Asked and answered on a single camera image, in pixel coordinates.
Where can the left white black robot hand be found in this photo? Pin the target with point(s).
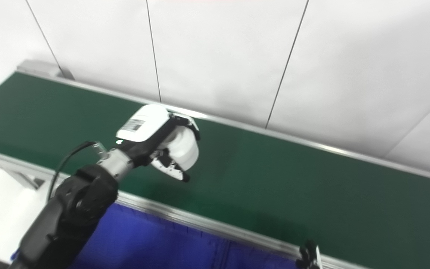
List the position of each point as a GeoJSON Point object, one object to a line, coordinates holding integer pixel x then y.
{"type": "Point", "coordinates": [144, 127]}

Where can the grey conveyor support bracket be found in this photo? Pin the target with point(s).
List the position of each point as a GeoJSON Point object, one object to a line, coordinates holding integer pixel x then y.
{"type": "Point", "coordinates": [30, 181]}

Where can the large blue plastic bin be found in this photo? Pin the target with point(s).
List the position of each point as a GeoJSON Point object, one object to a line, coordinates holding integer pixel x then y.
{"type": "Point", "coordinates": [259, 261]}
{"type": "Point", "coordinates": [144, 243]}

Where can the white cylindrical part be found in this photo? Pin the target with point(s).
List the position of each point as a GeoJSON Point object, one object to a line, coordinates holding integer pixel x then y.
{"type": "Point", "coordinates": [183, 147]}

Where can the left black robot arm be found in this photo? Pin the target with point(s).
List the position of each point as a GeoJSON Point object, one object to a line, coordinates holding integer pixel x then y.
{"type": "Point", "coordinates": [69, 216]}

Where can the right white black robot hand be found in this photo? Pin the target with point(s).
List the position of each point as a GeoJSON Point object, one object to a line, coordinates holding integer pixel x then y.
{"type": "Point", "coordinates": [308, 257]}

